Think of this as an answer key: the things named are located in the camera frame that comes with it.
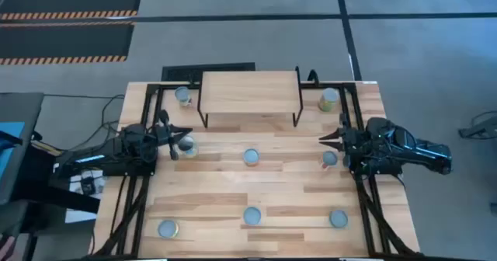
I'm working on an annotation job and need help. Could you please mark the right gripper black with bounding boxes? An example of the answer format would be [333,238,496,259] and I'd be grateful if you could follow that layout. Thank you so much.
[318,113,360,168]

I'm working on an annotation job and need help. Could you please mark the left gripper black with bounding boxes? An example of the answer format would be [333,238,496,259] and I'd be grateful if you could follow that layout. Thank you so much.
[153,110,194,162]

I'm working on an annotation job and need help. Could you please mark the yellow-green spaghetti sauce can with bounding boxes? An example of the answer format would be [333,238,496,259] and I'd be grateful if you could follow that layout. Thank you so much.
[177,135,199,159]

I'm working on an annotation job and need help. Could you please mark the red-white diced tomatoes can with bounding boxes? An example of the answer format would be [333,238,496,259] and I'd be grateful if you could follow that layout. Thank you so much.
[321,150,339,169]

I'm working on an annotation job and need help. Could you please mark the teal corn can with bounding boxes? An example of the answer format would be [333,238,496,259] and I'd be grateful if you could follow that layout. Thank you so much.
[174,85,193,107]

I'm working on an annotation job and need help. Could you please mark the green can with orange picture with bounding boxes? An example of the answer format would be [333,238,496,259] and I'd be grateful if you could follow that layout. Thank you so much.
[318,87,340,113]

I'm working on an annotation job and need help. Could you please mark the tin can with red label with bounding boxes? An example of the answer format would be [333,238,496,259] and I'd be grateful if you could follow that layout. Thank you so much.
[242,148,261,167]

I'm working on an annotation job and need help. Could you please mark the tin can with teal-green label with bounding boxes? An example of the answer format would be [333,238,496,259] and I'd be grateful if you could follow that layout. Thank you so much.
[328,209,349,229]

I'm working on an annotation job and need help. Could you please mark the tin can with yellow label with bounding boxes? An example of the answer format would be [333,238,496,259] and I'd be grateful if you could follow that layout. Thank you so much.
[157,218,180,240]

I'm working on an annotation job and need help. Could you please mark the tin can with dark label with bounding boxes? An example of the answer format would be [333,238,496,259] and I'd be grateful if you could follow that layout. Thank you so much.
[243,206,262,227]

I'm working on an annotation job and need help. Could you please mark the wooden shelf with black legs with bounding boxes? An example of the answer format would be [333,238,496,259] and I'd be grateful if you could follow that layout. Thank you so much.
[196,70,304,129]

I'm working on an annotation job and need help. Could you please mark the black perforated floor panel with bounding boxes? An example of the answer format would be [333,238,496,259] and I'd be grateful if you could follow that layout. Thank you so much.
[161,62,256,82]

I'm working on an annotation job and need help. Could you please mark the small black controller device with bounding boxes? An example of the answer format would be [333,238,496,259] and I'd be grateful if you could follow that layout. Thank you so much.
[80,176,96,195]

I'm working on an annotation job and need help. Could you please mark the white box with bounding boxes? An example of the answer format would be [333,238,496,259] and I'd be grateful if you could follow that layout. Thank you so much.
[64,170,106,224]

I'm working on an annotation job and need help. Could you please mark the grey stand base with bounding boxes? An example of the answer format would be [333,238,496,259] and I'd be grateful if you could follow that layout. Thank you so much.
[457,111,497,140]

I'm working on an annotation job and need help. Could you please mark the black stand base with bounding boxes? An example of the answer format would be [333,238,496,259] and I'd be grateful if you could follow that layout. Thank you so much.
[11,144,101,215]

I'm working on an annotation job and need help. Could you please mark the grey cart top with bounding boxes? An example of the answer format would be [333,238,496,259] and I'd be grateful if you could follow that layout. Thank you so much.
[0,92,45,206]

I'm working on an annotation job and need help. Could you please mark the blue panel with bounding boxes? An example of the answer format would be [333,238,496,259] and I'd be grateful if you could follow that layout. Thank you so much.
[0,121,26,179]

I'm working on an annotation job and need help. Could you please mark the black metal table frame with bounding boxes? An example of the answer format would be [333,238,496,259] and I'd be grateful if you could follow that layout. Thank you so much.
[91,81,424,260]

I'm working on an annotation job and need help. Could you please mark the black curved cable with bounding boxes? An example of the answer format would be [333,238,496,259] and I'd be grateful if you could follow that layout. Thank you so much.
[306,69,321,87]

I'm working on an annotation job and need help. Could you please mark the black floor cable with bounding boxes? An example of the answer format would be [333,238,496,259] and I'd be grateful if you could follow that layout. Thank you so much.
[43,92,127,151]

